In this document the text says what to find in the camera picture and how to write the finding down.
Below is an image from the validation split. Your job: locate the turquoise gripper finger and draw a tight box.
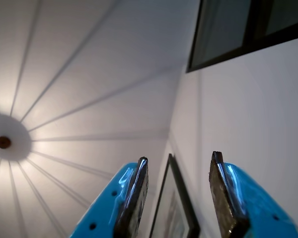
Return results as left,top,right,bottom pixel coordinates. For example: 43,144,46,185
208,151,298,238
69,156,150,238

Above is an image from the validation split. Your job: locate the brown wooden ceiling rose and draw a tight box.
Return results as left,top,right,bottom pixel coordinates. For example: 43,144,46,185
0,135,12,150

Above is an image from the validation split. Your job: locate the black framed window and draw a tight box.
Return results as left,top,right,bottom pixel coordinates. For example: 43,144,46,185
186,0,298,74

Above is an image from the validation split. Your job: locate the black picture frame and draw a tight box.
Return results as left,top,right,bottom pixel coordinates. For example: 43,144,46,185
149,153,202,238

